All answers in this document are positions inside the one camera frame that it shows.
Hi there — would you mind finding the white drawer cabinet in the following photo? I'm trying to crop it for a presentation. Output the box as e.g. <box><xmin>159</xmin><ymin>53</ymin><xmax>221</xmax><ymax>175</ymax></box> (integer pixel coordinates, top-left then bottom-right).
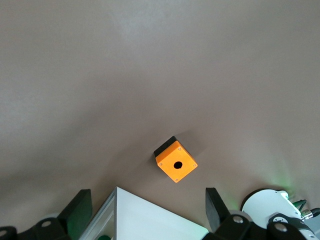
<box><xmin>78</xmin><ymin>186</ymin><xmax>209</xmax><ymax>240</ymax></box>

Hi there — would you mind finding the orange box with round hole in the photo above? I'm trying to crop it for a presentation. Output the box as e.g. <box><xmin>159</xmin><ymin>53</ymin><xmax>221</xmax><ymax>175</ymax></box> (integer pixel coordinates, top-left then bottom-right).
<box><xmin>153</xmin><ymin>135</ymin><xmax>199</xmax><ymax>185</ymax></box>

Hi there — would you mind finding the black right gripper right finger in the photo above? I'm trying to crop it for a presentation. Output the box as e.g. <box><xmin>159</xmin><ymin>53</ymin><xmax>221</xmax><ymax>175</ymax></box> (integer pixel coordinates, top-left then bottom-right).
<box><xmin>201</xmin><ymin>187</ymin><xmax>307</xmax><ymax>240</ymax></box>

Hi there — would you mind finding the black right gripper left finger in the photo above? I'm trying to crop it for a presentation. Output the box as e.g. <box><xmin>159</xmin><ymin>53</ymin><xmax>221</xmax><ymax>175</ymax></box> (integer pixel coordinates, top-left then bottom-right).
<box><xmin>0</xmin><ymin>189</ymin><xmax>93</xmax><ymax>240</ymax></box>

